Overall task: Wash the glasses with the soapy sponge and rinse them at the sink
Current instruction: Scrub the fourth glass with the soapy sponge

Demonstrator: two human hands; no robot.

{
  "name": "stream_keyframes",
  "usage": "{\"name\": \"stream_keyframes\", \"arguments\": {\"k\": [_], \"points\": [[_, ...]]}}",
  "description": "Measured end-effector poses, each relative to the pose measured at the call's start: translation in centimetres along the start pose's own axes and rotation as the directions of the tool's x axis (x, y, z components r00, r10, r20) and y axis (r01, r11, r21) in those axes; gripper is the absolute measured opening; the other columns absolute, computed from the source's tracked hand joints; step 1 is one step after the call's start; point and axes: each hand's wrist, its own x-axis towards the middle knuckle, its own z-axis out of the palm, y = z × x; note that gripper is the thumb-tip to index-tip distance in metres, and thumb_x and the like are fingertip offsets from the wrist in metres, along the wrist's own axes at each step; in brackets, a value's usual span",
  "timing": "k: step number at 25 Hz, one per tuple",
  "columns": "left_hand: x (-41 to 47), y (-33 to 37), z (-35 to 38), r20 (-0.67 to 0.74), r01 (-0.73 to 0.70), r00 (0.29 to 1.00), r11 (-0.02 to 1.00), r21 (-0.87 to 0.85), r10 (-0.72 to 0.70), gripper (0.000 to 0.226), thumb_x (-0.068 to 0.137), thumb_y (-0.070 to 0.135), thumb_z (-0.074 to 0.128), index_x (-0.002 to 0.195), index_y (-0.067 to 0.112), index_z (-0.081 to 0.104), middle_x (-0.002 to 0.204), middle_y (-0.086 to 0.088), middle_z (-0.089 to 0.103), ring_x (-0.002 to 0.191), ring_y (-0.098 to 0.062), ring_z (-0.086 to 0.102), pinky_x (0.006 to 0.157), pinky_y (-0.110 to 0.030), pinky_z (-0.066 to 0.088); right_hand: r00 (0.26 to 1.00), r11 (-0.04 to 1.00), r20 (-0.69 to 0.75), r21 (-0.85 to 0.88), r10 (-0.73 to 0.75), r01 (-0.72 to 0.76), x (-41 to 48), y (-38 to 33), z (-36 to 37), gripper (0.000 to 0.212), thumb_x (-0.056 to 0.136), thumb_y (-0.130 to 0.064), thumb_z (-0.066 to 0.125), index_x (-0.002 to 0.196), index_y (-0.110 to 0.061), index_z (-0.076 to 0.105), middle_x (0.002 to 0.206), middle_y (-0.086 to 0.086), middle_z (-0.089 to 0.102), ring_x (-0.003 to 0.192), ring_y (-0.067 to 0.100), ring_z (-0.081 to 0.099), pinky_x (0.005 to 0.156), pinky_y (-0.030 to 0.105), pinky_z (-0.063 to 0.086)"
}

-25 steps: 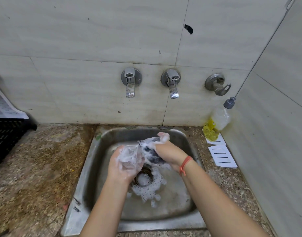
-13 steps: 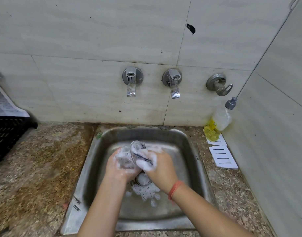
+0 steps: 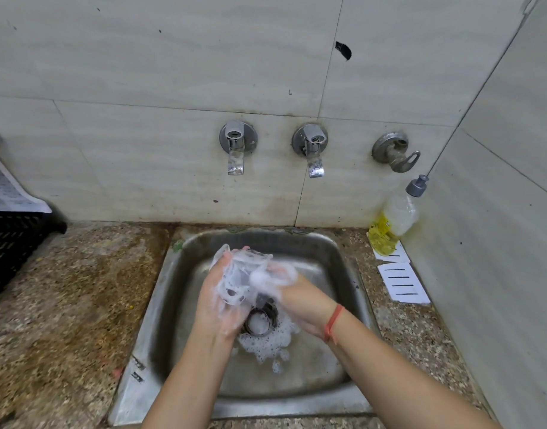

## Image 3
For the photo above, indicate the person's right forearm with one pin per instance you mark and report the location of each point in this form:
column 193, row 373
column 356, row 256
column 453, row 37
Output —
column 407, row 379

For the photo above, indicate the person's left forearm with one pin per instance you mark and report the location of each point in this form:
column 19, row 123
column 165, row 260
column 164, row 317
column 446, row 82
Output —
column 188, row 379

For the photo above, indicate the grey wall valve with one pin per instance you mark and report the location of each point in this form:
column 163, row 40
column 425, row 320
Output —
column 389, row 147

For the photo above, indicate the metal sink drain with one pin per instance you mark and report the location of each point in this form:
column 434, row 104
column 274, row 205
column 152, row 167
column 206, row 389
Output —
column 260, row 323

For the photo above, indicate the black tape piece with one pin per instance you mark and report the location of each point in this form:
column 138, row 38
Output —
column 343, row 50

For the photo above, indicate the chrome wall tap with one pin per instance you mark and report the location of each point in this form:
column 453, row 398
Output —
column 311, row 142
column 237, row 138

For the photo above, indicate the person's left hand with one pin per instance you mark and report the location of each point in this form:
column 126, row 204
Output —
column 215, row 303

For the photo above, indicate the yellow dish soap bottle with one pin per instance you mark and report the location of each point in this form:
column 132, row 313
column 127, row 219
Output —
column 389, row 227

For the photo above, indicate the white drip tray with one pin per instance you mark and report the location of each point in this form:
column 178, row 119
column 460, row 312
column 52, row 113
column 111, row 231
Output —
column 10, row 196

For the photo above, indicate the clear glass cup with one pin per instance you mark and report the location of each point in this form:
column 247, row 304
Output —
column 242, row 277

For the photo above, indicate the stainless steel sink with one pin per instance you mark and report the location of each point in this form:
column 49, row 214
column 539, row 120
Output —
column 345, row 272

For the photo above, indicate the orange wrist thread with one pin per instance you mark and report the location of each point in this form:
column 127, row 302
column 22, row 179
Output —
column 333, row 323

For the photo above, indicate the black dish rack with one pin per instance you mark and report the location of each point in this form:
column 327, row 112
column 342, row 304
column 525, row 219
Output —
column 12, row 245

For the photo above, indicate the person's right hand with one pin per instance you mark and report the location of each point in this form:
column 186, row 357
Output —
column 304, row 299

